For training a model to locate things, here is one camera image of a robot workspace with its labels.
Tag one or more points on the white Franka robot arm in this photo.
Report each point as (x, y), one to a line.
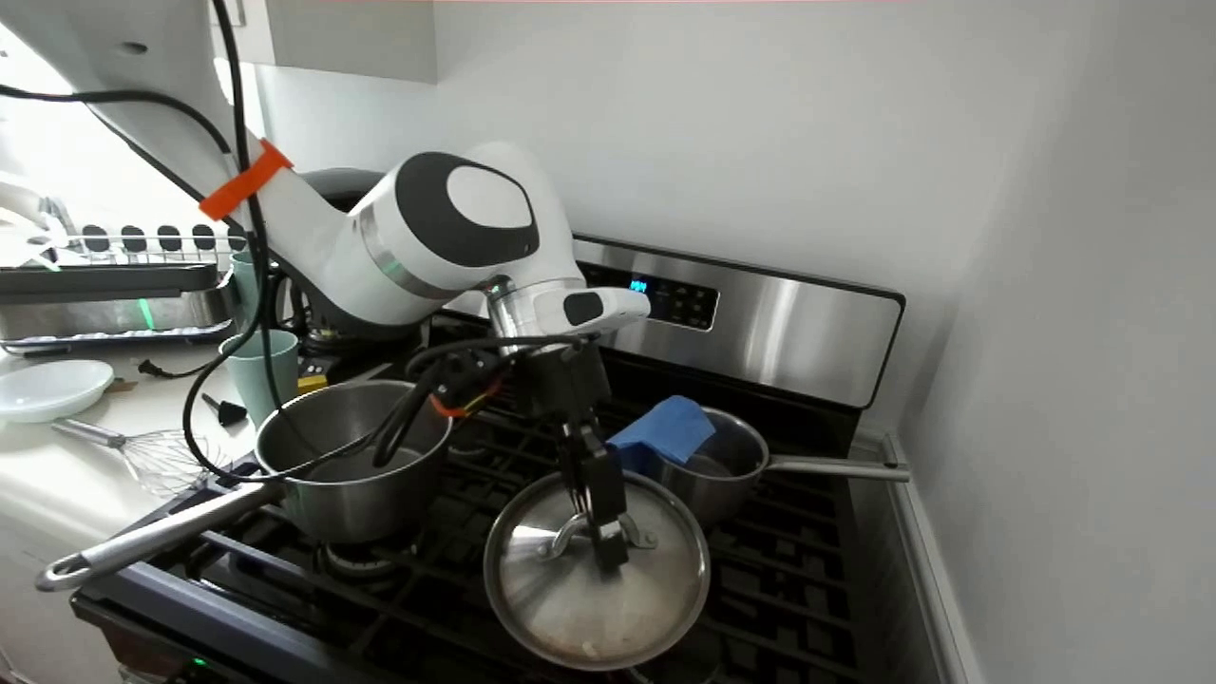
(381, 251)

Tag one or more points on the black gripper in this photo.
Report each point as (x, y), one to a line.
(567, 380)

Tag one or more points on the silver metal equipment rack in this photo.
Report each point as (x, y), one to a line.
(99, 285)

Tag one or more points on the pale teal plate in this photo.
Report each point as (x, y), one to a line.
(52, 387)

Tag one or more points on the blue cloth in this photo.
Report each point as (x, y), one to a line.
(667, 432)

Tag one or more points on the small steel saucepan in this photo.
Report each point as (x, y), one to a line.
(724, 489)

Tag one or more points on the large steel pot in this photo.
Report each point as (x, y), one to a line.
(366, 496)

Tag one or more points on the black and steel stove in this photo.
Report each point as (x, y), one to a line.
(785, 328)

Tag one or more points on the yellow sponge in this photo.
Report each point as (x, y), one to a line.
(311, 376)

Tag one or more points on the teal mug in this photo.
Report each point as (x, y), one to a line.
(247, 289)

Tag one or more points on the steel pot lid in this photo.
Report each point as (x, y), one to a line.
(633, 608)

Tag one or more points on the small black knob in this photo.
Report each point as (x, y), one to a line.
(230, 413)

